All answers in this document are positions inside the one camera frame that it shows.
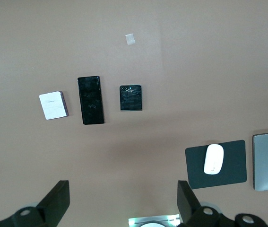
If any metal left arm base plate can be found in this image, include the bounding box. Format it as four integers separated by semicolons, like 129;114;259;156
128;214;181;227

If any black flip phone dual camera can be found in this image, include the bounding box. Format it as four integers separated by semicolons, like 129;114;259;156
119;84;143;112

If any white phone pink edge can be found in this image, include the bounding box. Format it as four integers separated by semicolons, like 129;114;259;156
39;91;69;121

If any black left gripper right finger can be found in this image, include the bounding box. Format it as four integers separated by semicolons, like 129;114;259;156
177;180;268;227

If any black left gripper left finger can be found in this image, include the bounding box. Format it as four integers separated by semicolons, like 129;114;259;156
0;180;70;227

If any large black slab phone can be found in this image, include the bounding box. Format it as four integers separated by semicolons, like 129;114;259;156
77;75;105;125

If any black mouse pad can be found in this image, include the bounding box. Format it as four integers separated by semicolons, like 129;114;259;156
185;140;247;190

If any white computer mouse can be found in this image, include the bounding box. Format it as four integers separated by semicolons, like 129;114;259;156
203;144;225;175

